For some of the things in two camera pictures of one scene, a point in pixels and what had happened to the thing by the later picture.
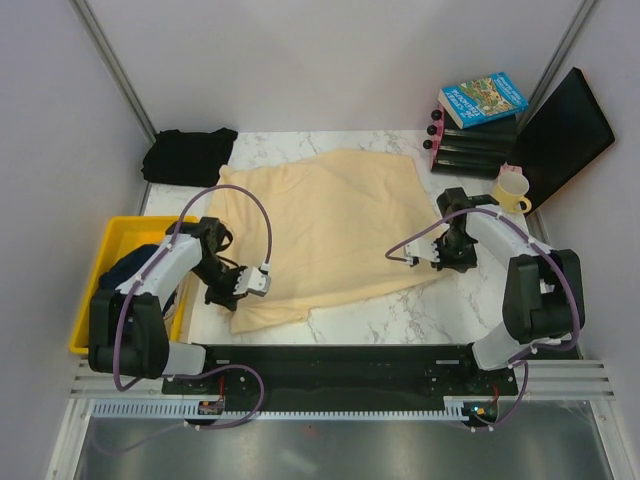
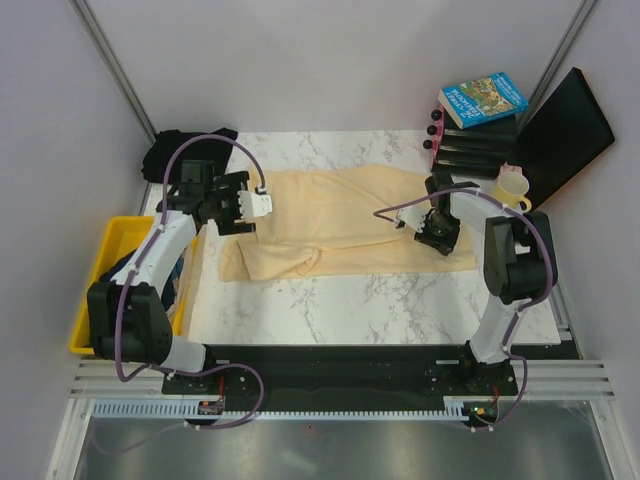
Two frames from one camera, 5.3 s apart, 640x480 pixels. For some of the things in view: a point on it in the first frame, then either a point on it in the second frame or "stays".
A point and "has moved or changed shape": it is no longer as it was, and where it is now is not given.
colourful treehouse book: (482, 100) stays
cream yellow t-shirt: (321, 226) has moved or changed shape
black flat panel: (562, 132) stays
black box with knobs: (478, 151) stays
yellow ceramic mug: (511, 188) stays
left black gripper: (226, 298) to (232, 184)
